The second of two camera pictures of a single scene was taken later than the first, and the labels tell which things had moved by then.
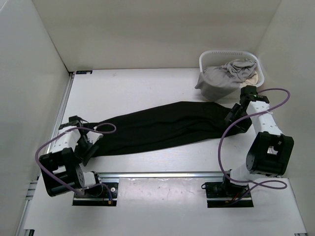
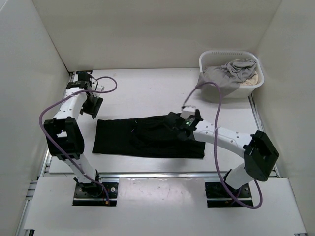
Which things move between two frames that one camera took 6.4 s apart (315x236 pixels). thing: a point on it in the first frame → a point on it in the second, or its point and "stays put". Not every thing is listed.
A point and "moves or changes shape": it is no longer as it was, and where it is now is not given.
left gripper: x=84 y=156 → x=94 y=109
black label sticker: x=84 y=72 stays put
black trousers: x=171 y=125 moves or changes shape
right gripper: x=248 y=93 → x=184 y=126
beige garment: x=252 y=80 stays put
